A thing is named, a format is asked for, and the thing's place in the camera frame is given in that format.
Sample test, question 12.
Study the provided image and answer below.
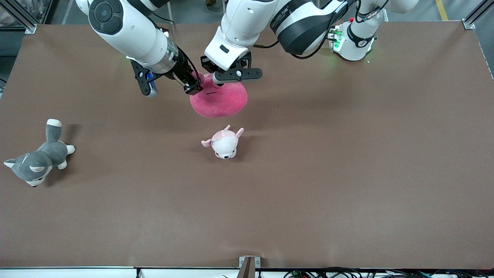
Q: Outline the grey white husky plush toy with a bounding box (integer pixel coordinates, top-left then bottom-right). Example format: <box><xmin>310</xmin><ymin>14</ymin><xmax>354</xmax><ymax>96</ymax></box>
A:
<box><xmin>4</xmin><ymin>119</ymin><xmax>76</xmax><ymax>188</ymax></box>

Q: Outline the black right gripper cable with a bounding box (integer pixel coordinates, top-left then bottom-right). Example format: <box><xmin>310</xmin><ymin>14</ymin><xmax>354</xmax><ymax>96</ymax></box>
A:
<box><xmin>151</xmin><ymin>12</ymin><xmax>202</xmax><ymax>90</ymax></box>

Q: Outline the small light pink plush animal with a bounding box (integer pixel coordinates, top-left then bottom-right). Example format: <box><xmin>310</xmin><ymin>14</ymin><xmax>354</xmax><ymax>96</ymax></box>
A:
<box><xmin>201</xmin><ymin>125</ymin><xmax>244</xmax><ymax>159</ymax></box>

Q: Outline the aluminium frame profile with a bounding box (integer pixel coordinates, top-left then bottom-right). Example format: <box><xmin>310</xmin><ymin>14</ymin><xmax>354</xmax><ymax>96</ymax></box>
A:
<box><xmin>0</xmin><ymin>0</ymin><xmax>38</xmax><ymax>34</ymax></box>
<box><xmin>462</xmin><ymin>0</ymin><xmax>494</xmax><ymax>30</ymax></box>

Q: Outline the brown table cover sheet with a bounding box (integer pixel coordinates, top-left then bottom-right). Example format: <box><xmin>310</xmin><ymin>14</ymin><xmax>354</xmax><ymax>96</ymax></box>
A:
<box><xmin>0</xmin><ymin>20</ymin><xmax>494</xmax><ymax>270</ymax></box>

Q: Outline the black cable bundle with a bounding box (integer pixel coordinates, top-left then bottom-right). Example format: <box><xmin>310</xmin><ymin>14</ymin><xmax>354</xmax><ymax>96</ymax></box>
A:
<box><xmin>284</xmin><ymin>266</ymin><xmax>494</xmax><ymax>278</ymax></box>

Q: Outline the round dark pink plush toy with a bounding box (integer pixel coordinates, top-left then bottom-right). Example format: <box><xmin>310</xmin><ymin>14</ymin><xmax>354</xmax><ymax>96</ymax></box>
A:
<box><xmin>189</xmin><ymin>73</ymin><xmax>248</xmax><ymax>119</ymax></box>

